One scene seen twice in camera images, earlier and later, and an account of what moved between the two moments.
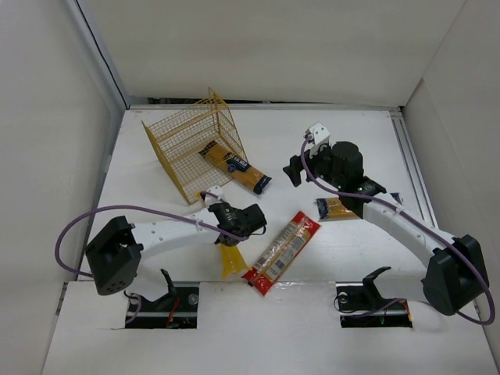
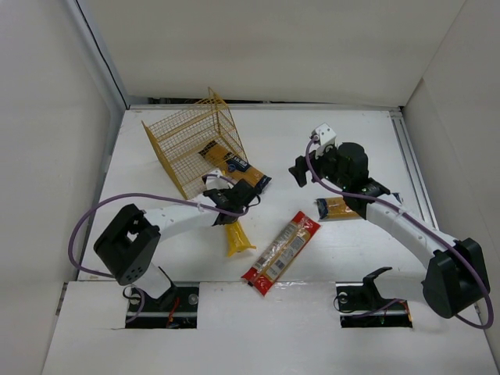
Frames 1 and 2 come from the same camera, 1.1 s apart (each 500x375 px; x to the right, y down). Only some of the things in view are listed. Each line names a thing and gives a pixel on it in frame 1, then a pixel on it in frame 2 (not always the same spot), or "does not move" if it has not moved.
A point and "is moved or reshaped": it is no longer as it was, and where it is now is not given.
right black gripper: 296,170 does not move
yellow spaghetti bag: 231,261 is moved or reshaped
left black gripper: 225,238 -> 237,191
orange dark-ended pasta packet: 332,208 does not move
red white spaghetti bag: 281,251 does not move
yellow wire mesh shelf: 200,144 does not move
